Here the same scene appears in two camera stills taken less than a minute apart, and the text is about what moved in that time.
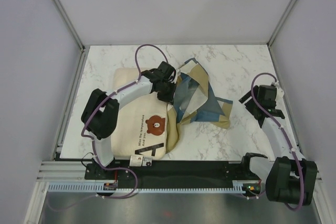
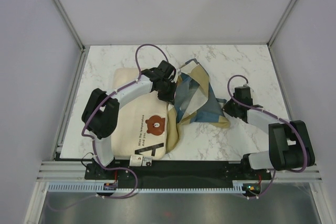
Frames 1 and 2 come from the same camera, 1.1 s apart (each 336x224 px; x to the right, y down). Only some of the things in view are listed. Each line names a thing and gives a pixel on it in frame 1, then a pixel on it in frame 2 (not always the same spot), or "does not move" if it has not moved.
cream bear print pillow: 143,121 does not move
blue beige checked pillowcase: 192,103 does not move
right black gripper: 249,107 to 227,109
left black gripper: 169,98 does not move
